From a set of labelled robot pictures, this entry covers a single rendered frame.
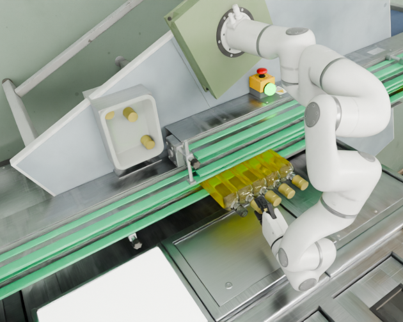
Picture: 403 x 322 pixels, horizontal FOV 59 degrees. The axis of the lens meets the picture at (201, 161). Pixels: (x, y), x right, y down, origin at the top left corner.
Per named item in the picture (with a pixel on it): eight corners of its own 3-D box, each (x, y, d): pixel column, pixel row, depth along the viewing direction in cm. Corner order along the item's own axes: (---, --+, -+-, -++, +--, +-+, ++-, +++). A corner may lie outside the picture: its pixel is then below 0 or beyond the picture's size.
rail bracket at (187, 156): (177, 173, 122) (196, 193, 113) (170, 132, 111) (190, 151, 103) (185, 170, 123) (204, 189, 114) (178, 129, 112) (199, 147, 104)
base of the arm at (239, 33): (210, 18, 107) (243, 26, 96) (240, -5, 109) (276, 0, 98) (228, 60, 117) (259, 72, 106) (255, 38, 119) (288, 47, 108)
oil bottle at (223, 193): (194, 179, 129) (228, 214, 114) (192, 168, 125) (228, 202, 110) (207, 174, 131) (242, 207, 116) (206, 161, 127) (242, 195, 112)
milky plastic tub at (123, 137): (108, 160, 120) (117, 172, 113) (89, 101, 106) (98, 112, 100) (154, 140, 126) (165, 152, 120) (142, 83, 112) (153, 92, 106)
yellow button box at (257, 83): (248, 92, 139) (260, 99, 134) (247, 75, 134) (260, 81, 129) (261, 87, 142) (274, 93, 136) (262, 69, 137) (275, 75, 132)
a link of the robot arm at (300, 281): (312, 257, 81) (345, 252, 85) (290, 224, 90) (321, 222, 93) (291, 296, 90) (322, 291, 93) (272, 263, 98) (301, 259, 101)
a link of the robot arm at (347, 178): (328, 168, 89) (276, 168, 84) (366, 91, 77) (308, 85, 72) (368, 214, 76) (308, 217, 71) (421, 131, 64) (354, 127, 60)
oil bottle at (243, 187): (208, 174, 131) (243, 207, 116) (206, 162, 127) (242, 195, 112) (220, 168, 133) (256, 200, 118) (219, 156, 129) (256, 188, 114)
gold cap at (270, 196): (264, 200, 116) (272, 208, 113) (264, 193, 114) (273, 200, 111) (272, 195, 117) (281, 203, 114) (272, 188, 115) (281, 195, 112)
